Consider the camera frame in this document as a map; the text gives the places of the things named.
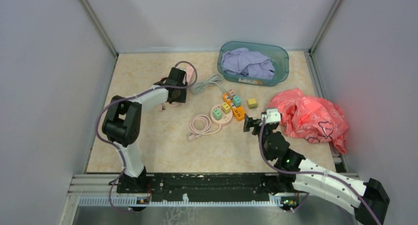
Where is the teal charger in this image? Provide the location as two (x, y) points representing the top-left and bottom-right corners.
(232, 95), (242, 107)

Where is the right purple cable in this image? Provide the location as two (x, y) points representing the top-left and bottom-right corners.
(258, 120), (383, 225)

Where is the green charger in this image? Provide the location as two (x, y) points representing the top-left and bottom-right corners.
(212, 108), (222, 120)

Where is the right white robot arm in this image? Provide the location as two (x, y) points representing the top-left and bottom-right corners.
(243, 112), (390, 225)

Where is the pink plastic bag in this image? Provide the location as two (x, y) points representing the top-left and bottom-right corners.
(268, 88), (348, 154)

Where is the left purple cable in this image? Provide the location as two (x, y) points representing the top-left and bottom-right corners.
(95, 60), (199, 215)

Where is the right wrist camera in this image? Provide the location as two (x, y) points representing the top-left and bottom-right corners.
(261, 108), (281, 124)

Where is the yellow charger front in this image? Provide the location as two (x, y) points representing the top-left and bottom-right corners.
(221, 102), (231, 114)

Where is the pink long power strip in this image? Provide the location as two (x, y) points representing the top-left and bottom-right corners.
(157, 64), (196, 112)

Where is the teal plastic basin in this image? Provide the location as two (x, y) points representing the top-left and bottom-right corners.
(217, 41), (289, 87)

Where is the yellow charger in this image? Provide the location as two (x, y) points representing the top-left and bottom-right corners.
(221, 102), (231, 114)
(247, 98), (258, 110)

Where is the purple cable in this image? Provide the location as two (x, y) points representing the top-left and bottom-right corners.
(95, 60), (199, 215)
(258, 120), (383, 225)

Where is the yellow charger near basin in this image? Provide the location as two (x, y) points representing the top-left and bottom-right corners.
(247, 98), (258, 110)

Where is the pink brown charger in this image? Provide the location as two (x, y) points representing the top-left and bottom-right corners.
(227, 89), (236, 100)

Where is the pink round power strip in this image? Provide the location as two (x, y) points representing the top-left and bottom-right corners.
(187, 104), (234, 141)

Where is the orange power strip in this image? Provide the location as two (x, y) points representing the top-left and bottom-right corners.
(190, 74), (246, 122)

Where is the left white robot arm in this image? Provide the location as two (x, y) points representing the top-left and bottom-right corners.
(102, 67), (188, 192)

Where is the purple cloth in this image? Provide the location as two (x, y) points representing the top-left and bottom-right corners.
(220, 48), (275, 79)

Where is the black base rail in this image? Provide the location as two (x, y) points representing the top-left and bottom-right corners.
(107, 173), (299, 212)

